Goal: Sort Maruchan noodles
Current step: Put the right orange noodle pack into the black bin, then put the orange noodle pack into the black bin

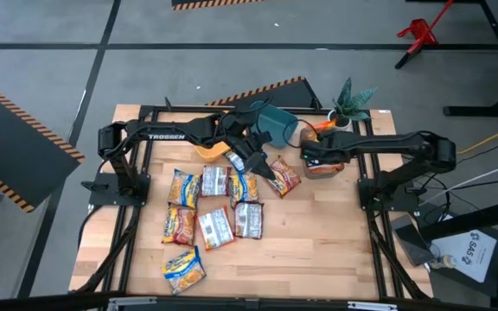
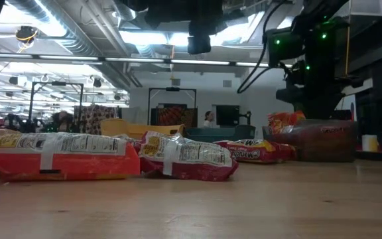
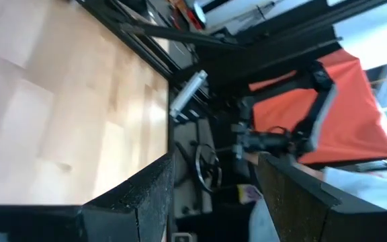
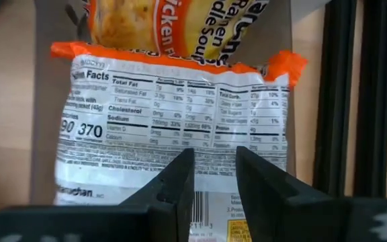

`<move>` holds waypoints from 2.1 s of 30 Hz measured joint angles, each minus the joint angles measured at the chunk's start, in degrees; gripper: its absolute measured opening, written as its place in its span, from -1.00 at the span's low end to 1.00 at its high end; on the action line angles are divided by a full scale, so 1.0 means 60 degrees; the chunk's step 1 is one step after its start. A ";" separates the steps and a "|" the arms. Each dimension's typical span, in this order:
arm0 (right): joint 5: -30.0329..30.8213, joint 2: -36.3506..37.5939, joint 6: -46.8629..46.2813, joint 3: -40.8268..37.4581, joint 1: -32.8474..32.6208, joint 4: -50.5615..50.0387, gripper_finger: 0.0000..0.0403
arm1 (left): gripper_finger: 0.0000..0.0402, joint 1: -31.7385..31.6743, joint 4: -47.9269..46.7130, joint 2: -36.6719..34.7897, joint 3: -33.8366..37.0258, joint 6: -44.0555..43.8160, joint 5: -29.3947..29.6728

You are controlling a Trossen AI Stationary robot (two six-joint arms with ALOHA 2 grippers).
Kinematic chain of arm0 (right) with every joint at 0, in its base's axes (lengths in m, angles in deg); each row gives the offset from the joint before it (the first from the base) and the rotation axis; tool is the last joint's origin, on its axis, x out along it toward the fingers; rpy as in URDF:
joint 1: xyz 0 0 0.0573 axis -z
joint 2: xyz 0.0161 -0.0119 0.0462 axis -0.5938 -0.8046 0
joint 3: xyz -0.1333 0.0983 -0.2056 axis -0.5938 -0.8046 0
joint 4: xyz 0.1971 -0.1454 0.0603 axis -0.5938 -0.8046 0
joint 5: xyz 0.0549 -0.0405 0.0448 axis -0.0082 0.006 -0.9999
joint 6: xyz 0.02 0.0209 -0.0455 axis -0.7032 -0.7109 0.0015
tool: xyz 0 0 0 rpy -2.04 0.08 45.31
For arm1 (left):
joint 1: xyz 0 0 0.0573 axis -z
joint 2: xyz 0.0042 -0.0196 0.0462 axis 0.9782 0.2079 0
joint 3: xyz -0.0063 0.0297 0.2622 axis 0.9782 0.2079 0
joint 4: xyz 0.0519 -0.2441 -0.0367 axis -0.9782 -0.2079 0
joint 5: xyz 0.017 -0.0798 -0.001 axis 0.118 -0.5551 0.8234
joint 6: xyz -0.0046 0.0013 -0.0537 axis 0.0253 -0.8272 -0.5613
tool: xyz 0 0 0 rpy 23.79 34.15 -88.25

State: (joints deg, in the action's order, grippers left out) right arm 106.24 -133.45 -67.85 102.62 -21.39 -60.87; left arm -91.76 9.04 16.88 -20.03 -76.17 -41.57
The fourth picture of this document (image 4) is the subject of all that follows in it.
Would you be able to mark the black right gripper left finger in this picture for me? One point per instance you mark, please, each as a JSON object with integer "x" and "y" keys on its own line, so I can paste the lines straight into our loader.
{"x": 153, "y": 215}

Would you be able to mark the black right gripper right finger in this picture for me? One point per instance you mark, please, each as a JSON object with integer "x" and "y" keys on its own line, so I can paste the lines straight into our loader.
{"x": 281, "y": 208}

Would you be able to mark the orange chicken ramen pack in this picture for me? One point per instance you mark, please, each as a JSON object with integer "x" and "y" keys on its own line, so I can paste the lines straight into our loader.
{"x": 166, "y": 111}
{"x": 180, "y": 27}

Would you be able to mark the brown plastic bin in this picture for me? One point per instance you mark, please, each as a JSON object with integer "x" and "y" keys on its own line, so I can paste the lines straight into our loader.
{"x": 42, "y": 117}

